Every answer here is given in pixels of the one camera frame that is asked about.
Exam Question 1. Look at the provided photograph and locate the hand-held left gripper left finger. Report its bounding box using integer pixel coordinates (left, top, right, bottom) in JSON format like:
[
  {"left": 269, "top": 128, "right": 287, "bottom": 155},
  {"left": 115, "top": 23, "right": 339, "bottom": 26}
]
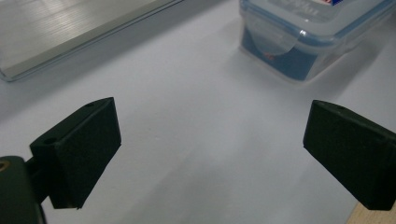
[{"left": 29, "top": 96, "right": 122, "bottom": 210}]

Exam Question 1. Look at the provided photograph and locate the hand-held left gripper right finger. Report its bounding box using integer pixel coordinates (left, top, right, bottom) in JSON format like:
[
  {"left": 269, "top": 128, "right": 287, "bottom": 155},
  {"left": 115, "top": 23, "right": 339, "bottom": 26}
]
[{"left": 302, "top": 99, "right": 396, "bottom": 212}]

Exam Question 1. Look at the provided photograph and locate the small clear food container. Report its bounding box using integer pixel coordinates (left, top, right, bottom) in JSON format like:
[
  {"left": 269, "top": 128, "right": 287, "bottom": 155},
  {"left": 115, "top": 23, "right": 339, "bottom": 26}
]
[{"left": 238, "top": 0, "right": 396, "bottom": 84}]

